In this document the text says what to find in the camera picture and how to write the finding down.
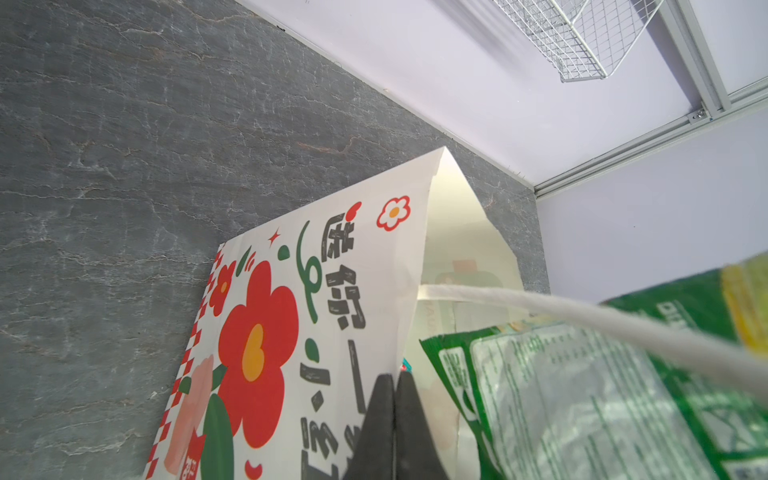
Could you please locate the white wire shelf basket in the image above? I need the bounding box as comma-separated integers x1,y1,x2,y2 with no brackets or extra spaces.
495,0,662,83

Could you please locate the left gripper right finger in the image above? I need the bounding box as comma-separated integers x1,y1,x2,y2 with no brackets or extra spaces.
394,371,448,480

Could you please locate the white floral paper bag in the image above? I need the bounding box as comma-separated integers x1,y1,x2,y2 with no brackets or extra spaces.
142,146,768,480

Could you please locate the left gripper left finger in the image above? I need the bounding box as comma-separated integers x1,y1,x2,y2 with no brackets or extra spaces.
343,374,395,480

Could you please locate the green candy bag back side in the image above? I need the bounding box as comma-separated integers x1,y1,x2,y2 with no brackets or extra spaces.
418,251,768,480

